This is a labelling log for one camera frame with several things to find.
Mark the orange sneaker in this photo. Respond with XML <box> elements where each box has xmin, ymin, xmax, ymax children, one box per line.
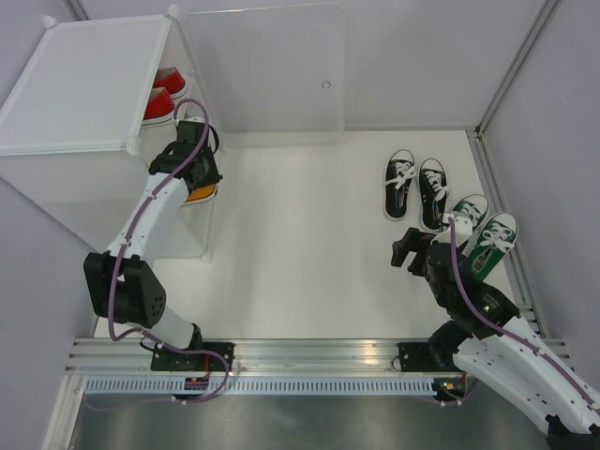
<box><xmin>184</xmin><ymin>184</ymin><xmax>218</xmax><ymax>206</ymax></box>

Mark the black sneaker back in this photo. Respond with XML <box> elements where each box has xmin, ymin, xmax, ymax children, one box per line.
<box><xmin>418</xmin><ymin>157</ymin><xmax>449</xmax><ymax>233</ymax></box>

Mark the black sneaker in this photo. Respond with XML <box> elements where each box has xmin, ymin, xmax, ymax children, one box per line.
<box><xmin>383</xmin><ymin>149</ymin><xmax>416</xmax><ymax>221</ymax></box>
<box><xmin>418</xmin><ymin>157</ymin><xmax>449</xmax><ymax>233</ymax></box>

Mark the green sneaker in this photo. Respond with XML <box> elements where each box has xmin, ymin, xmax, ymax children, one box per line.
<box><xmin>466</xmin><ymin>212</ymin><xmax>518</xmax><ymax>281</ymax></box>
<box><xmin>452</xmin><ymin>194</ymin><xmax>489</xmax><ymax>229</ymax></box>

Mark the red sneaker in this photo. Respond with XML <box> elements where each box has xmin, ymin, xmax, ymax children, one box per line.
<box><xmin>153</xmin><ymin>67</ymin><xmax>188</xmax><ymax>100</ymax></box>
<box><xmin>142</xmin><ymin>87</ymin><xmax>174</xmax><ymax>127</ymax></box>

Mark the transparent cabinet door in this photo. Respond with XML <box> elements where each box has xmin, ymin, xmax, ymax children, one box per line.
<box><xmin>184</xmin><ymin>3</ymin><xmax>349</xmax><ymax>148</ymax></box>

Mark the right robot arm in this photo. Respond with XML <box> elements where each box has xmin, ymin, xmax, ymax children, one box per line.
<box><xmin>391</xmin><ymin>227</ymin><xmax>599</xmax><ymax>449</ymax></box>

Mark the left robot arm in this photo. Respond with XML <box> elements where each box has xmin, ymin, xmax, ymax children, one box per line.
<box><xmin>83</xmin><ymin>120</ymin><xmax>230</xmax><ymax>371</ymax></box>

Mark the white plastic shoe cabinet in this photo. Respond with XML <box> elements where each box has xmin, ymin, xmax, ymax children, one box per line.
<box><xmin>1</xmin><ymin>8</ymin><xmax>212</xmax><ymax>252</ymax></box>

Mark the black sneaker front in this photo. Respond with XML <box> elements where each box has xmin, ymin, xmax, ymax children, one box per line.
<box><xmin>383</xmin><ymin>149</ymin><xmax>416</xmax><ymax>221</ymax></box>

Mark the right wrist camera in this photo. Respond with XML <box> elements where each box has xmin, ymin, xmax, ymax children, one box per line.
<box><xmin>432</xmin><ymin>212</ymin><xmax>473</xmax><ymax>247</ymax></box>

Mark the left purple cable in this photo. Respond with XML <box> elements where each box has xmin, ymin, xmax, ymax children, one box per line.
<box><xmin>83</xmin><ymin>98</ymin><xmax>231</xmax><ymax>413</ymax></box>

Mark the purple cable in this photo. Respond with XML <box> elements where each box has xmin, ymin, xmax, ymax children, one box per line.
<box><xmin>447</xmin><ymin>217</ymin><xmax>600</xmax><ymax>409</ymax></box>
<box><xmin>83</xmin><ymin>98</ymin><xmax>231</xmax><ymax>413</ymax></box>

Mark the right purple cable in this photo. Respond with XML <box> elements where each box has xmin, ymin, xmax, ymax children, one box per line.
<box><xmin>447</xmin><ymin>217</ymin><xmax>600</xmax><ymax>409</ymax></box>

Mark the aluminium corner frame right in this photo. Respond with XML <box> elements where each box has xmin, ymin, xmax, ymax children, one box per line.
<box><xmin>466</xmin><ymin>0</ymin><xmax>562</xmax><ymax>341</ymax></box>

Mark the aluminium corner frame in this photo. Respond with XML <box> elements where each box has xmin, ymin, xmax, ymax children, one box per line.
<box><xmin>466</xmin><ymin>0</ymin><xmax>562</xmax><ymax>341</ymax></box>
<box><xmin>62</xmin><ymin>0</ymin><xmax>90</xmax><ymax>22</ymax></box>

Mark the aluminium corner frame left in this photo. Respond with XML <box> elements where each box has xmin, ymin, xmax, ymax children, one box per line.
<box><xmin>62</xmin><ymin>0</ymin><xmax>90</xmax><ymax>22</ymax></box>

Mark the aluminium mounting rail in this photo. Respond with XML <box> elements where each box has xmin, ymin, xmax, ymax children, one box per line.
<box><xmin>65</xmin><ymin>337</ymin><xmax>571</xmax><ymax>376</ymax></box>

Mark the white slotted cable duct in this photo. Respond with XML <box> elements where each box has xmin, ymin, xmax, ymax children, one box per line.
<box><xmin>85</xmin><ymin>376</ymin><xmax>436</xmax><ymax>397</ymax></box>

